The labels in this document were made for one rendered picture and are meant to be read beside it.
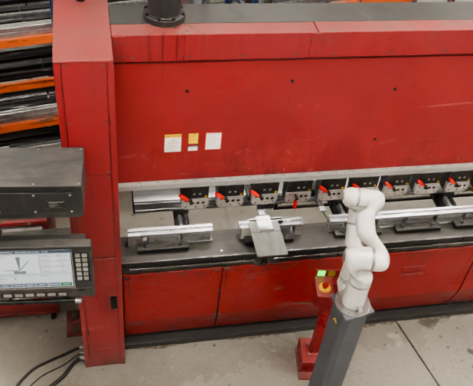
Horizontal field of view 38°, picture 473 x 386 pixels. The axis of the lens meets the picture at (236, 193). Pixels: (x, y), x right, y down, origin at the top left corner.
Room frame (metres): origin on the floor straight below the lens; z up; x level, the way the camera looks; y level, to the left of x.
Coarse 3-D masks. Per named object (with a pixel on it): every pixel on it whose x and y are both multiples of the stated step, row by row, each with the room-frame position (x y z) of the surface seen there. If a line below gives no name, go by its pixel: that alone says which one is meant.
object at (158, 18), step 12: (156, 0) 2.75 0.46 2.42; (168, 0) 2.76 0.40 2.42; (180, 0) 2.81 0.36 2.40; (204, 0) 3.01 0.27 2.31; (144, 12) 2.79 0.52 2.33; (156, 12) 2.75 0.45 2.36; (168, 12) 2.76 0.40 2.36; (180, 12) 2.81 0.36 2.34; (156, 24) 2.73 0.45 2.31; (168, 24) 2.73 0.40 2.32; (180, 24) 2.77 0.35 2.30
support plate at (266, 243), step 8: (256, 224) 2.84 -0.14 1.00; (272, 224) 2.86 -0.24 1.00; (264, 232) 2.79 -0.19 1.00; (272, 232) 2.80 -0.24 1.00; (280, 232) 2.80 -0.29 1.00; (256, 240) 2.71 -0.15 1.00; (264, 240) 2.72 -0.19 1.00; (272, 240) 2.73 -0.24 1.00; (280, 240) 2.74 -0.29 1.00; (256, 248) 2.65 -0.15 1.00; (264, 248) 2.66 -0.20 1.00; (272, 248) 2.67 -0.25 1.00; (280, 248) 2.68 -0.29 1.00; (264, 256) 2.61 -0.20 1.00
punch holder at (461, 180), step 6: (444, 174) 3.20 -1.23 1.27; (450, 174) 3.14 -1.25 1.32; (456, 174) 3.15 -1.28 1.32; (462, 174) 3.16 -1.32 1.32; (468, 174) 3.17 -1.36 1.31; (444, 180) 3.18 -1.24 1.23; (456, 180) 3.16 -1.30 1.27; (462, 180) 3.17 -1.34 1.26; (444, 186) 3.15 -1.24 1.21; (450, 186) 3.15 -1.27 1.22; (462, 186) 3.17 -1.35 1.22
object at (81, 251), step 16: (0, 240) 1.96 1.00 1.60; (16, 240) 1.98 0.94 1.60; (32, 240) 1.99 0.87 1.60; (48, 240) 2.00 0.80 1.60; (64, 240) 2.01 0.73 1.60; (80, 240) 2.02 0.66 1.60; (80, 256) 1.99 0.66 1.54; (80, 272) 1.99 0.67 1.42; (16, 288) 1.93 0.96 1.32; (32, 288) 1.94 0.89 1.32; (48, 288) 1.96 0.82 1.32; (64, 288) 1.97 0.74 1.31; (80, 288) 1.98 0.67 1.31
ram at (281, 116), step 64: (128, 64) 2.64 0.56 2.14; (192, 64) 2.72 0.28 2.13; (256, 64) 2.81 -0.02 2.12; (320, 64) 2.89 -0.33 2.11; (384, 64) 2.98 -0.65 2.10; (448, 64) 3.07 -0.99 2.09; (128, 128) 2.64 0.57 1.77; (192, 128) 2.73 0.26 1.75; (256, 128) 2.82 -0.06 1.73; (320, 128) 2.91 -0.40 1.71; (384, 128) 3.01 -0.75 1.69; (448, 128) 3.11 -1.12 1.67
